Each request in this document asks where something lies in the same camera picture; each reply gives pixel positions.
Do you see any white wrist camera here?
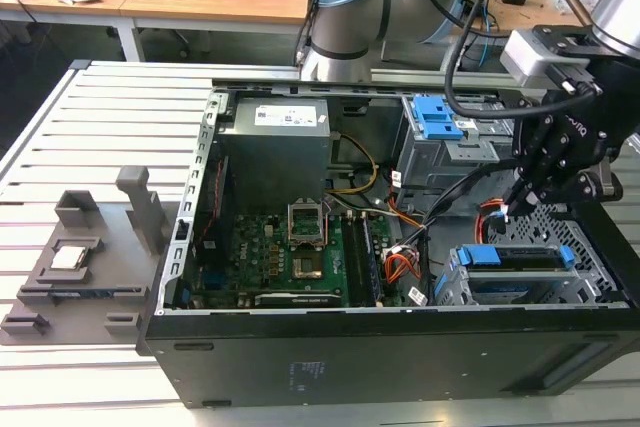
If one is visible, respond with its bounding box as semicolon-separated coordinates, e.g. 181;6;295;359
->
499;29;592;92

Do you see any grey parts rack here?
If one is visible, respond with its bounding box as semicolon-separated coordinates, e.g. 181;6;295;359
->
0;165;170;346

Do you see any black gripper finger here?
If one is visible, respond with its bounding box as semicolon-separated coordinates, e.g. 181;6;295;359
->
502;113;557;221
519;160;625;216

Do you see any metal socket cover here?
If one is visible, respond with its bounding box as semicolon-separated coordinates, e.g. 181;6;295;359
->
286;201;327;251

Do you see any CPU socket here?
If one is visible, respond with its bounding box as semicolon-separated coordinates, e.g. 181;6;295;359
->
289;254;326;283

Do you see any grey metal disk bay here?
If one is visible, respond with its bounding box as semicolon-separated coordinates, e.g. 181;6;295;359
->
432;244;626;308

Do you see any grey metal drive cage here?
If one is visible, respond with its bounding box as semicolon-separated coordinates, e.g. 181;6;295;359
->
393;95;526;201

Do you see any green motherboard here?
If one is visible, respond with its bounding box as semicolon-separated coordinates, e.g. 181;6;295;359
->
192;196;396;309

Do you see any hard disk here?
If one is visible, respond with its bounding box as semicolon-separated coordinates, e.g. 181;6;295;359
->
434;243;576;304

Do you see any orange and yellow wire bundle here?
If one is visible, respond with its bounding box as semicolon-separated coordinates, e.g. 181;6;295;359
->
388;195;427;229

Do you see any red disk wire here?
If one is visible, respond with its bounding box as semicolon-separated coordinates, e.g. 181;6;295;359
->
473;198;509;249

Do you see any grey power supply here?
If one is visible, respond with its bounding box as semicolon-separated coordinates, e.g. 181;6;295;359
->
217;96;332;204

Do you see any orange flat wire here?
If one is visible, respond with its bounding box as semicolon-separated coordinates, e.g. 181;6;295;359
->
383;253;422;284

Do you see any black RAM slot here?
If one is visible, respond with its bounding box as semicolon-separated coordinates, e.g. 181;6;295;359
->
360;214;385;304
342;216;366;307

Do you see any black graphics card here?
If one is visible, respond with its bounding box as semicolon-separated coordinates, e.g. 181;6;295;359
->
253;290;347;308

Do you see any black wire bundle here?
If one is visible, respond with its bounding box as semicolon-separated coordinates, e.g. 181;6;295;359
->
419;156;521;234

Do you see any blue cable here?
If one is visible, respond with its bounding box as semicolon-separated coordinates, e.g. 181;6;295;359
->
478;11;501;69

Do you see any silver CPU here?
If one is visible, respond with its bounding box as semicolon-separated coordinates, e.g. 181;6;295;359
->
49;245;92;271

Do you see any blue plastic cage latch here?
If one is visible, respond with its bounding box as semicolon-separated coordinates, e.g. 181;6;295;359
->
412;95;464;141

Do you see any black PC case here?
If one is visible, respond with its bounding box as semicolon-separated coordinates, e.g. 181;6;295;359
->
135;77;640;409

